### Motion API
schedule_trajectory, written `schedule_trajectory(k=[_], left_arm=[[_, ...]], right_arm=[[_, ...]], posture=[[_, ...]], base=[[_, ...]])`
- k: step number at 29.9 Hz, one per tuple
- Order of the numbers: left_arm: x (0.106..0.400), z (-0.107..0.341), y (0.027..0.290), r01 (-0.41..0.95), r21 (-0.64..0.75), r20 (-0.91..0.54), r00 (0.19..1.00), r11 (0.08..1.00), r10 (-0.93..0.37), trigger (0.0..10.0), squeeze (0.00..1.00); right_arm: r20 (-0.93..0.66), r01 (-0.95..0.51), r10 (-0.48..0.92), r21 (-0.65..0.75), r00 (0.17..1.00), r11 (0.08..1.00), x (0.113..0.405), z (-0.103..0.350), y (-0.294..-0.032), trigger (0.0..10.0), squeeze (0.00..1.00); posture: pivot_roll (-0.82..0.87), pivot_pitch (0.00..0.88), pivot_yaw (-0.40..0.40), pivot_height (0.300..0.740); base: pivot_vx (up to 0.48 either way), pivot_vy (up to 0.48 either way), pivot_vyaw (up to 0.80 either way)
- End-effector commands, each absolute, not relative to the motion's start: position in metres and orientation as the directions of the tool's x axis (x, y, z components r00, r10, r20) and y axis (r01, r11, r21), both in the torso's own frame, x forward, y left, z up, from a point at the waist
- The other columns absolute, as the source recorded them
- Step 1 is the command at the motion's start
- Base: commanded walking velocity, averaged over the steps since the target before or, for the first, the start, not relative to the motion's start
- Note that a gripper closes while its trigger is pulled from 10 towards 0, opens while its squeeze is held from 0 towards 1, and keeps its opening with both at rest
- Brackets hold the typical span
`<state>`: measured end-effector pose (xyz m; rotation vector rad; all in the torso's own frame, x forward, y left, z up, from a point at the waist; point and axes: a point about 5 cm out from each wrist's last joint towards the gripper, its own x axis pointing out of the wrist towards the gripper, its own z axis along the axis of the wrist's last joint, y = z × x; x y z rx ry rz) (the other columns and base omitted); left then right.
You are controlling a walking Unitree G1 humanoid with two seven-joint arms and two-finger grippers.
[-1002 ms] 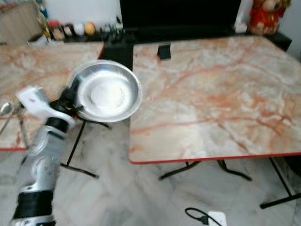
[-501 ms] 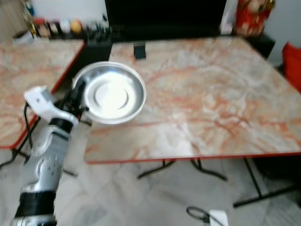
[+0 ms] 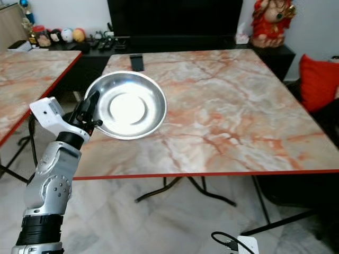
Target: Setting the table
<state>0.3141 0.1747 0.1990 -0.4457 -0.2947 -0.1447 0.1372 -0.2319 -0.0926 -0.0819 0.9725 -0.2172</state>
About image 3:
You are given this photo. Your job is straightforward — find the white tissue box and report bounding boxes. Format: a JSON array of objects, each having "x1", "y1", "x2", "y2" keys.
[{"x1": 236, "y1": 31, "x2": 251, "y2": 45}]

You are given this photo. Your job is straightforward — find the black phone stand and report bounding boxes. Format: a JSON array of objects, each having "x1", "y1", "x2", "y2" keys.
[{"x1": 130, "y1": 53, "x2": 144, "y2": 71}]

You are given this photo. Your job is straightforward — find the black television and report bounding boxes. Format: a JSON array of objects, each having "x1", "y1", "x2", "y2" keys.
[{"x1": 107, "y1": 0, "x2": 244, "y2": 38}]

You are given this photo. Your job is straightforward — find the white egg figurine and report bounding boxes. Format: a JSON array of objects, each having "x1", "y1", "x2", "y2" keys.
[{"x1": 61, "y1": 28, "x2": 74, "y2": 43}]

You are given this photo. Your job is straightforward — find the flat white box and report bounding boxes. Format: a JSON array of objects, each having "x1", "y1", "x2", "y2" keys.
[{"x1": 8, "y1": 40, "x2": 32, "y2": 51}]

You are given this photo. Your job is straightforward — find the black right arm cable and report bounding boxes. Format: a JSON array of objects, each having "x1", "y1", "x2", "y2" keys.
[{"x1": 211, "y1": 231, "x2": 242, "y2": 252}]

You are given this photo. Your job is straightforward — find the tall yellow bottle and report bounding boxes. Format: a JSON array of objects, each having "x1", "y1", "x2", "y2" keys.
[{"x1": 21, "y1": 8, "x2": 35, "y2": 46}]

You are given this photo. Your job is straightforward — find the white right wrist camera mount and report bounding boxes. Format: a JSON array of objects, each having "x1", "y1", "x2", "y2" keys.
[{"x1": 237, "y1": 235, "x2": 260, "y2": 254}]

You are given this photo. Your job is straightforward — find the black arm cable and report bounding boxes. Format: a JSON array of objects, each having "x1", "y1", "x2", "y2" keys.
[
  {"x1": 28, "y1": 119, "x2": 39, "y2": 170},
  {"x1": 211, "y1": 231, "x2": 242, "y2": 252}
]

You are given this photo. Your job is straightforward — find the steel dinner plate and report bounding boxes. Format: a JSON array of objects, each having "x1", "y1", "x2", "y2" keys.
[{"x1": 85, "y1": 71, "x2": 167, "y2": 140}]

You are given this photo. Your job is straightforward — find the red cushion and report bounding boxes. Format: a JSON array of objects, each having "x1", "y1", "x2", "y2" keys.
[{"x1": 298, "y1": 54, "x2": 339, "y2": 113}]

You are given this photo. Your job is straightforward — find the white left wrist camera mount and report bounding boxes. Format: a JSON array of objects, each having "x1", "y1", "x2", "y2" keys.
[{"x1": 30, "y1": 97, "x2": 88, "y2": 141}]

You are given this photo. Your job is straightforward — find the yellow egg figurine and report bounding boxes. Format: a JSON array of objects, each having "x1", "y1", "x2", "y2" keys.
[{"x1": 73, "y1": 28, "x2": 86, "y2": 43}]

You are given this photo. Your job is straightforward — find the marble-top folding table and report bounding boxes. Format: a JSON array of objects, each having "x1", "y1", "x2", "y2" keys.
[
  {"x1": 73, "y1": 49, "x2": 339, "y2": 236},
  {"x1": 0, "y1": 49, "x2": 83, "y2": 183}
]

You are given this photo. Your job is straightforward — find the red seated statue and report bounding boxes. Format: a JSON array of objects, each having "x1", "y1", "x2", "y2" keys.
[{"x1": 252, "y1": 0, "x2": 297, "y2": 48}]

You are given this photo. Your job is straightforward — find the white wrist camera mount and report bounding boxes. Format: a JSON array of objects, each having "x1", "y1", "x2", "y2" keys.
[
  {"x1": 237, "y1": 235, "x2": 260, "y2": 254},
  {"x1": 30, "y1": 97, "x2": 88, "y2": 141}
]

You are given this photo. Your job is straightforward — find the jar with red lid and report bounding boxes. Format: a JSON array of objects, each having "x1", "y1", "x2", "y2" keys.
[{"x1": 32, "y1": 25, "x2": 51, "y2": 48}]

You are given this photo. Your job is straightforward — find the black and white figurine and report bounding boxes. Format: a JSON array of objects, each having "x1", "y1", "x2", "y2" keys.
[{"x1": 50, "y1": 29, "x2": 62, "y2": 44}]

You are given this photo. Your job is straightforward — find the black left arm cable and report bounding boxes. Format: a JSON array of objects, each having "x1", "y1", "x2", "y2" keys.
[{"x1": 28, "y1": 119, "x2": 39, "y2": 170}]

